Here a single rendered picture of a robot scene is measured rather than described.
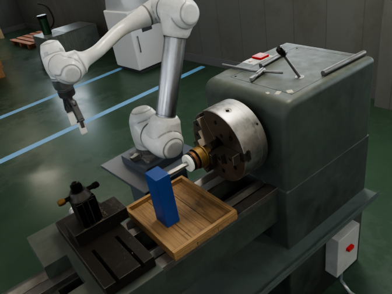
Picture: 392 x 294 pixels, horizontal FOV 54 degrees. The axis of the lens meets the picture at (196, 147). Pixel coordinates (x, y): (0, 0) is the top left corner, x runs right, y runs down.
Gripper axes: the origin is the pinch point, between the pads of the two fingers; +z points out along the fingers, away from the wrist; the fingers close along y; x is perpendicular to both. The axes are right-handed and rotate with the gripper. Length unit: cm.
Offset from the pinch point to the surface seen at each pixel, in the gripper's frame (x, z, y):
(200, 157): -24, 1, -66
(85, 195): 19, -2, -59
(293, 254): -51, 57, -86
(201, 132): -30, -4, -59
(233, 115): -40, -11, -68
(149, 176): -3, 0, -62
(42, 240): 37, 19, -41
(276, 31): -291, 53, 155
